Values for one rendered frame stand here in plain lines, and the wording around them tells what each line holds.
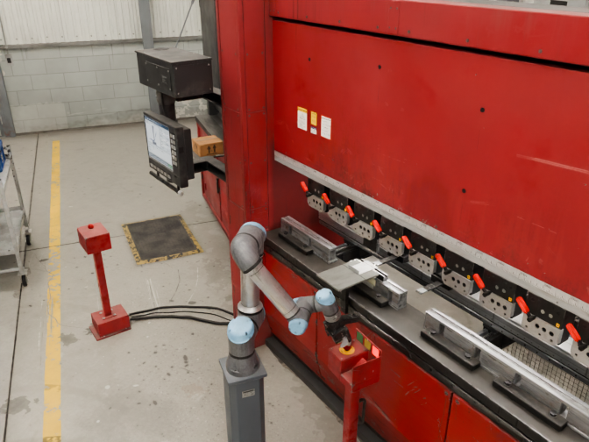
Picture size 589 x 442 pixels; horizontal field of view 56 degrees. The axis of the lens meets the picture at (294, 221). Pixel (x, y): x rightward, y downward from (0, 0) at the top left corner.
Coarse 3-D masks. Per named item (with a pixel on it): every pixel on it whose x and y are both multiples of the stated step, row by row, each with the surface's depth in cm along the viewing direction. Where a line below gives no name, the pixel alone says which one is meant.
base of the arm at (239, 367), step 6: (228, 354) 250; (252, 354) 247; (228, 360) 249; (234, 360) 246; (240, 360) 245; (246, 360) 245; (252, 360) 247; (258, 360) 252; (228, 366) 248; (234, 366) 247; (240, 366) 245; (246, 366) 246; (252, 366) 247; (258, 366) 251; (228, 372) 249; (234, 372) 246; (240, 372) 246; (246, 372) 246; (252, 372) 248
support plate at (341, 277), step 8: (344, 264) 291; (352, 264) 291; (328, 272) 284; (336, 272) 284; (344, 272) 284; (352, 272) 284; (368, 272) 284; (328, 280) 277; (336, 280) 277; (344, 280) 277; (352, 280) 277; (360, 280) 277; (336, 288) 271; (344, 288) 271
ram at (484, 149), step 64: (320, 64) 276; (384, 64) 239; (448, 64) 211; (512, 64) 189; (320, 128) 289; (384, 128) 249; (448, 128) 219; (512, 128) 195; (576, 128) 176; (384, 192) 260; (448, 192) 227; (512, 192) 202; (576, 192) 181; (512, 256) 209; (576, 256) 187
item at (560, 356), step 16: (336, 224) 345; (352, 240) 335; (384, 256) 314; (416, 272) 294; (464, 304) 273; (480, 304) 263; (480, 320) 266; (496, 320) 257; (512, 320) 250; (512, 336) 252; (528, 336) 244; (544, 352) 239; (560, 352) 232; (560, 368) 236; (576, 368) 228
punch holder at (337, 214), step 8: (336, 192) 291; (336, 200) 293; (344, 200) 287; (352, 200) 287; (336, 208) 294; (344, 208) 288; (352, 208) 289; (336, 216) 296; (344, 216) 290; (344, 224) 291; (352, 224) 294
